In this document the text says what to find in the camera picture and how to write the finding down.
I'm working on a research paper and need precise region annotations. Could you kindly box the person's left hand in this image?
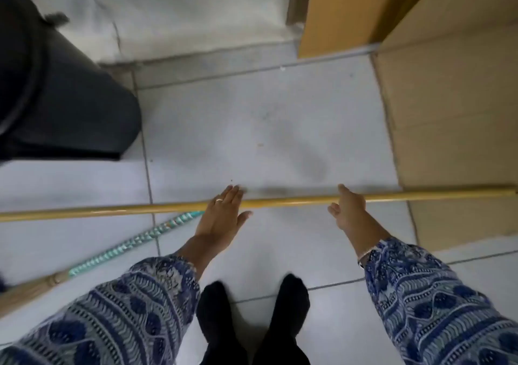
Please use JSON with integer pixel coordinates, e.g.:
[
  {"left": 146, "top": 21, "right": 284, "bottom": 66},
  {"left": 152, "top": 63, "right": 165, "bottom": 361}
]
[{"left": 195, "top": 184, "right": 253, "bottom": 252}]

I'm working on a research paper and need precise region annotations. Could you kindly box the person's right hand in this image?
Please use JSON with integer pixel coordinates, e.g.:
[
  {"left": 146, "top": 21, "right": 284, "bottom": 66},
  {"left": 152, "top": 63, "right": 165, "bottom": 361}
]
[{"left": 326, "top": 183, "right": 367, "bottom": 232}]

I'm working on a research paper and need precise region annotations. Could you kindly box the yellow wooden mop pole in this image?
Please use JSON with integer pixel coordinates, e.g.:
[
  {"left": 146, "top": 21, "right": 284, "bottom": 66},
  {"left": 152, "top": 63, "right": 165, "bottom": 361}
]
[{"left": 0, "top": 185, "right": 518, "bottom": 223}]

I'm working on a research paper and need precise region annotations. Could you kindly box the broom with teal woven handle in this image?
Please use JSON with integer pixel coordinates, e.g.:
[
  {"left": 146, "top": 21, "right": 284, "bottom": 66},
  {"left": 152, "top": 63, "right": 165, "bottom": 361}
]
[{"left": 0, "top": 211, "right": 205, "bottom": 319}]

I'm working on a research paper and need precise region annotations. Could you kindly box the person's right forearm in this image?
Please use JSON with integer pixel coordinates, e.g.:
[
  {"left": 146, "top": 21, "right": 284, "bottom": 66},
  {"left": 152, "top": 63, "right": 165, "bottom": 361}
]
[{"left": 350, "top": 215, "right": 518, "bottom": 365}]

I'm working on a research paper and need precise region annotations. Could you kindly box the person's left forearm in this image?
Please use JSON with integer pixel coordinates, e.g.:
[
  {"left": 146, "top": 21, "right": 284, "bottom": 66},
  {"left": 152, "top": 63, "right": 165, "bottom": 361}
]
[{"left": 0, "top": 235, "right": 221, "bottom": 365}]

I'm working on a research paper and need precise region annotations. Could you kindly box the person's left leg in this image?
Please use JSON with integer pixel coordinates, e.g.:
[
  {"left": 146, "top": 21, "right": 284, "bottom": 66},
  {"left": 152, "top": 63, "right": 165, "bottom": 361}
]
[{"left": 196, "top": 281, "right": 248, "bottom": 365}]

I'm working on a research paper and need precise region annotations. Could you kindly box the person's leg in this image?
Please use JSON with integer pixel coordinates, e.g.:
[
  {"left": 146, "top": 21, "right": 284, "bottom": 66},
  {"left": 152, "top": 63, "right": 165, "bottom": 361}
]
[
  {"left": 253, "top": 273, "right": 311, "bottom": 365},
  {"left": 196, "top": 281, "right": 248, "bottom": 365}
]

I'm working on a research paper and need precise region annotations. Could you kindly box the person's right leg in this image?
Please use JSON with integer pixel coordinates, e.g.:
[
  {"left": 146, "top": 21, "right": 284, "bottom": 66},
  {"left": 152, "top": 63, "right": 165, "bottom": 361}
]
[{"left": 253, "top": 273, "right": 311, "bottom": 365}]

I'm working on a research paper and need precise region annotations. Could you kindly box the silver wrist bangle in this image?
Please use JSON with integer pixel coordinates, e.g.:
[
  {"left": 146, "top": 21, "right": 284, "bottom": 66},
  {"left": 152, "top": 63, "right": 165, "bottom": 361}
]
[{"left": 357, "top": 247, "right": 379, "bottom": 269}]

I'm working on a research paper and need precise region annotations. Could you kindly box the large cardboard box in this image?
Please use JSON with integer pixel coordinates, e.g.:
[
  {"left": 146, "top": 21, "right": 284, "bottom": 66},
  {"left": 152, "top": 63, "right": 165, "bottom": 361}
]
[{"left": 372, "top": 0, "right": 518, "bottom": 252}]

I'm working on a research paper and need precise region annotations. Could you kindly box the black trash bin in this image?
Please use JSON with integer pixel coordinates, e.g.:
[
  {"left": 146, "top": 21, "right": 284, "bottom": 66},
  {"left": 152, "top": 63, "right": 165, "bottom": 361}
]
[{"left": 0, "top": 0, "right": 142, "bottom": 163}]

